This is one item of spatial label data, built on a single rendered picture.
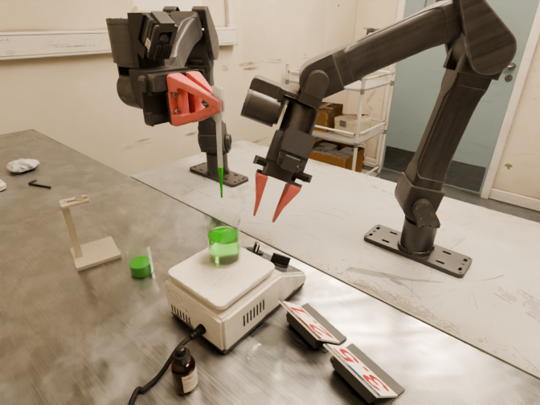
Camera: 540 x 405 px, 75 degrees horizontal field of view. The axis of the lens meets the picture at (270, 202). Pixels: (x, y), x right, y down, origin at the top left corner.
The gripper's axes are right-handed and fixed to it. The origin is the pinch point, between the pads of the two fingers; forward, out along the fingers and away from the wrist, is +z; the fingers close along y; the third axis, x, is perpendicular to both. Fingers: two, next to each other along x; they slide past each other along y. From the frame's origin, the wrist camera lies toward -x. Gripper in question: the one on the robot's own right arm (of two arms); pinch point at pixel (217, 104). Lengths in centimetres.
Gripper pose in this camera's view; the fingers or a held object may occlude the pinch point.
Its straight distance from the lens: 47.1
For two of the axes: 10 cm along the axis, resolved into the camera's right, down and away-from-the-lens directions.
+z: 7.6, 2.9, -5.8
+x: 0.0, 8.9, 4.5
